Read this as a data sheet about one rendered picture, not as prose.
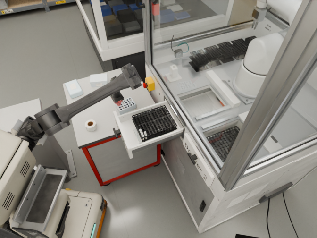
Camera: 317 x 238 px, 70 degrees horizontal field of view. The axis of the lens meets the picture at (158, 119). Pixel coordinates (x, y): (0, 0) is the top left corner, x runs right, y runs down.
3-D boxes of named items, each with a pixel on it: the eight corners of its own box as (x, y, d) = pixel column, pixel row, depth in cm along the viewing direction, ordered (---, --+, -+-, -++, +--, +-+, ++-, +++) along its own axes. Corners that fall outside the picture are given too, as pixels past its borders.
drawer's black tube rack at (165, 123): (142, 144, 132) (141, 138, 127) (132, 122, 143) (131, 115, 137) (176, 131, 138) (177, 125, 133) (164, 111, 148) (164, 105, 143)
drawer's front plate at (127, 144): (129, 159, 128) (128, 149, 120) (115, 122, 145) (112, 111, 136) (133, 158, 129) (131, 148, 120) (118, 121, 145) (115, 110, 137)
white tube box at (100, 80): (91, 87, 173) (89, 82, 169) (91, 79, 178) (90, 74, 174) (108, 85, 174) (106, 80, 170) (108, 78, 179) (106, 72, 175)
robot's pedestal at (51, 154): (43, 188, 202) (-5, 141, 142) (39, 160, 219) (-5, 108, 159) (77, 175, 209) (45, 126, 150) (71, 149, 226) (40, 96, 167)
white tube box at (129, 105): (120, 114, 156) (120, 111, 153) (115, 106, 161) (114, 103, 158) (136, 107, 160) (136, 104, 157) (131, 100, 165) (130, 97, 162)
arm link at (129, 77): (132, 60, 88) (145, 83, 90) (131, 63, 101) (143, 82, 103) (29, 116, 86) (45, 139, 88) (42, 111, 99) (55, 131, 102)
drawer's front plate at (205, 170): (207, 187, 118) (212, 178, 109) (182, 143, 135) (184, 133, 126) (211, 185, 119) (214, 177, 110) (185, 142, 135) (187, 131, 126)
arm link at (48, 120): (27, 124, 90) (35, 135, 91) (40, 116, 85) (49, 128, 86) (45, 114, 98) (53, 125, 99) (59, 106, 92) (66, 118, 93)
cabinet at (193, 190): (198, 239, 176) (220, 206, 114) (149, 138, 235) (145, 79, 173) (292, 191, 200) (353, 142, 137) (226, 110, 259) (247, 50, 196)
